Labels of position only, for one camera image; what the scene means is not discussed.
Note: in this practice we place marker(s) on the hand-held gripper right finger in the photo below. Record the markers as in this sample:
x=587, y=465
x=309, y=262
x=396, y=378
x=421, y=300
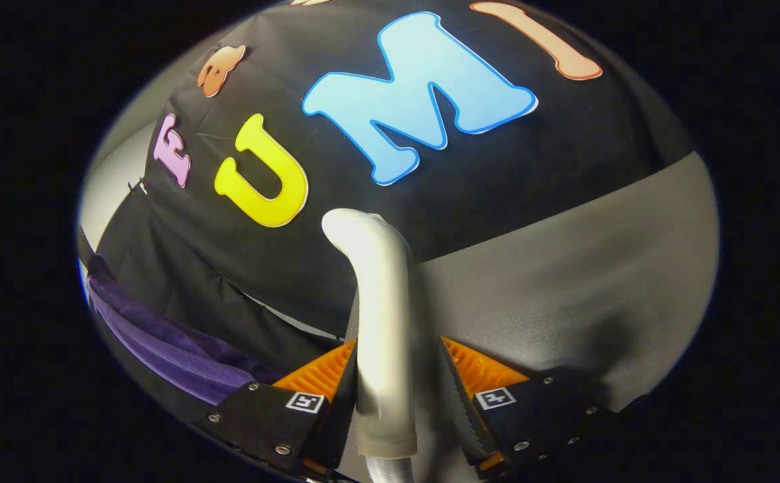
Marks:
x=460, y=416

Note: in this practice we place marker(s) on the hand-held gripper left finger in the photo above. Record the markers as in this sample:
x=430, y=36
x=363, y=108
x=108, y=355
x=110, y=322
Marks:
x=343, y=422

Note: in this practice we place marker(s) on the white garment steamer head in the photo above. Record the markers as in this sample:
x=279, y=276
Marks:
x=383, y=322

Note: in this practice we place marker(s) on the grey cabinet with black top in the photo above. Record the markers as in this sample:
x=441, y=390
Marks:
x=564, y=288

